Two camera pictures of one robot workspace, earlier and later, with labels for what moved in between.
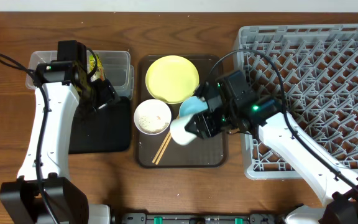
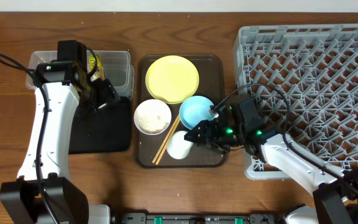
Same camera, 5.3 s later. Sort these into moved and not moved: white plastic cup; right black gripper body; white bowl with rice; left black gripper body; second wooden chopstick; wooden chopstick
Moved: right black gripper body; white plastic cup
Not moved: left black gripper body; white bowl with rice; second wooden chopstick; wooden chopstick
